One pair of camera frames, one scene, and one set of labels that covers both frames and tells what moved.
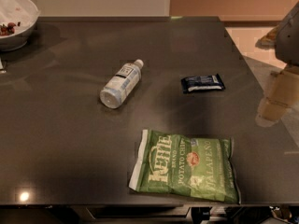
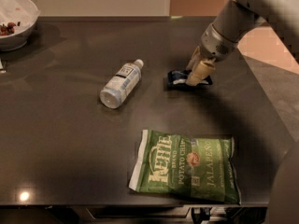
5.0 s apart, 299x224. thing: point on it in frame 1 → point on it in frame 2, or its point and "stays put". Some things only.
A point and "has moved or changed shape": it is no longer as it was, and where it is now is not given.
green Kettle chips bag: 168,163 stays put
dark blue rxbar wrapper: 201,83 has moved or changed shape
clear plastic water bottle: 121,85 stays put
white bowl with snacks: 18,18 stays put
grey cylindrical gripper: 289,37 → 215,46
